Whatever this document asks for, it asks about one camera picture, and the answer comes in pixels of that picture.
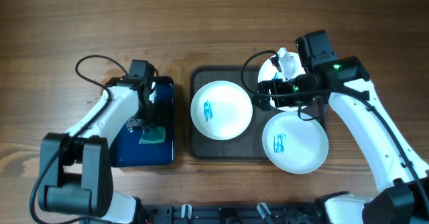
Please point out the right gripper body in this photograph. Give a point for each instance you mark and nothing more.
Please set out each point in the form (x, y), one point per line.
(265, 94)

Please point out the brown serving tray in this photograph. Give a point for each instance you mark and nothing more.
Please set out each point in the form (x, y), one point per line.
(246, 147)

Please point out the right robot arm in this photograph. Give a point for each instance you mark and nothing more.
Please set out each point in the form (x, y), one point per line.
(401, 176)

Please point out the white plate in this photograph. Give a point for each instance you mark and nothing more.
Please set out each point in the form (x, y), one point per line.
(294, 145)
(221, 110)
(269, 72)

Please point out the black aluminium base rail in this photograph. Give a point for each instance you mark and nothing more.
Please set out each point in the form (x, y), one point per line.
(289, 213)

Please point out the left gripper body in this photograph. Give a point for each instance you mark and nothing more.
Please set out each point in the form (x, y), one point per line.
(147, 117)

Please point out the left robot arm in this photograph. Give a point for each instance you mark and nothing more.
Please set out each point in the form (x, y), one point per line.
(75, 168)

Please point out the green yellow sponge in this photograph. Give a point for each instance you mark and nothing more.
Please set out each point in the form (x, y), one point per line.
(153, 135)

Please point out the black water tray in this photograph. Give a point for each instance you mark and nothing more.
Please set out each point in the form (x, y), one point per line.
(130, 149)

